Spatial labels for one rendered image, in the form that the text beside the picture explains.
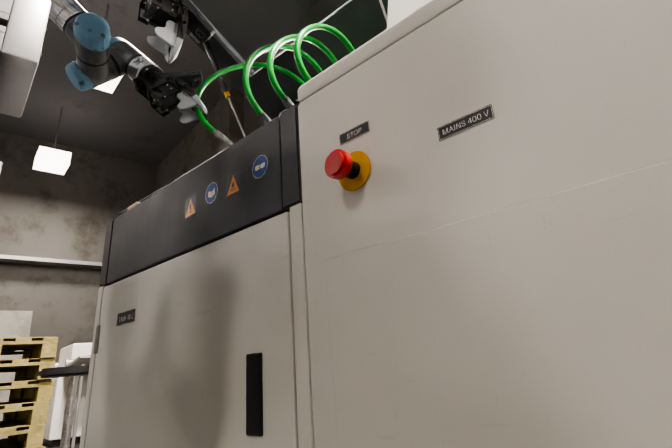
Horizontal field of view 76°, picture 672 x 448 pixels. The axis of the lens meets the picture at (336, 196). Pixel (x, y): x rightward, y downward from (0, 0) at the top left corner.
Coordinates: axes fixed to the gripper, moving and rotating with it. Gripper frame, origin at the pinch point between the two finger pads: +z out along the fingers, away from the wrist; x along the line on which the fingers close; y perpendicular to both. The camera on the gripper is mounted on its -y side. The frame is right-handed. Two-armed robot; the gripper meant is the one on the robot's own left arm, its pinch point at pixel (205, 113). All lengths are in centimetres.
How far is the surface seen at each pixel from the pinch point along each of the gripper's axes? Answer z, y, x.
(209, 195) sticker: 31.4, 24.8, 19.6
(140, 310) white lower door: 31, 43, -3
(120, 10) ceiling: -409, -200, -263
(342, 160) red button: 53, 22, 47
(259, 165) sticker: 39, 20, 31
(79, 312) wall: -341, 39, -715
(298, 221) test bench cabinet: 51, 26, 35
